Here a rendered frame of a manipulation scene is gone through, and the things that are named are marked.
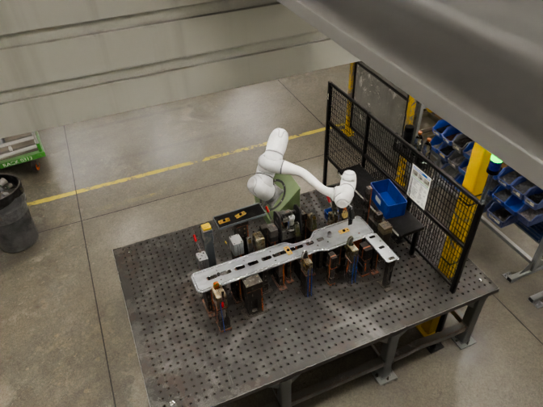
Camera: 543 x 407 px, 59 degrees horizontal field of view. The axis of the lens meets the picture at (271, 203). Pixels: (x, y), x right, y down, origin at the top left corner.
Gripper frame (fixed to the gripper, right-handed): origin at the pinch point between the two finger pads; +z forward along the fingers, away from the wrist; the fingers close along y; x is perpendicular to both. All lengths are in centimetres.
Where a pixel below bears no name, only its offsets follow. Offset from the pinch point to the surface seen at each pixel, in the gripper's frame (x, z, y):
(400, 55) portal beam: -138, -228, 203
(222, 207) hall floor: -41, 113, -181
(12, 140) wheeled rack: -245, 83, -387
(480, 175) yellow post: 61, -53, 53
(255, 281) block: -80, 10, 19
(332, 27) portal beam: -139, -227, 199
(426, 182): 55, -25, 16
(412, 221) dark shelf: 49, 11, 16
